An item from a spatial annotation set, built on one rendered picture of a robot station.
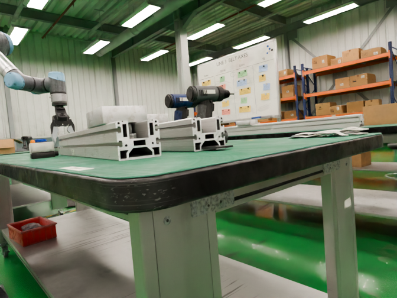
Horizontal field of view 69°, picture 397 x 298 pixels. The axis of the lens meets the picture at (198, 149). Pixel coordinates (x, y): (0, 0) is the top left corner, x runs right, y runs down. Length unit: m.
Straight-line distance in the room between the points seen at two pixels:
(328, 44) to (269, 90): 8.40
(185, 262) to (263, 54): 3.74
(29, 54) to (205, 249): 12.80
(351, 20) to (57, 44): 11.05
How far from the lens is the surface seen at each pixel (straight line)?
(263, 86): 4.05
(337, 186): 0.98
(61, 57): 13.45
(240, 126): 2.63
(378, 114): 2.60
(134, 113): 0.73
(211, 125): 0.77
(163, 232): 0.48
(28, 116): 12.69
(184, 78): 9.59
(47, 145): 1.25
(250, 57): 4.24
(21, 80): 1.59
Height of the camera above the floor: 0.82
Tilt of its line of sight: 3 degrees down
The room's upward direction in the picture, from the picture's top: 5 degrees counter-clockwise
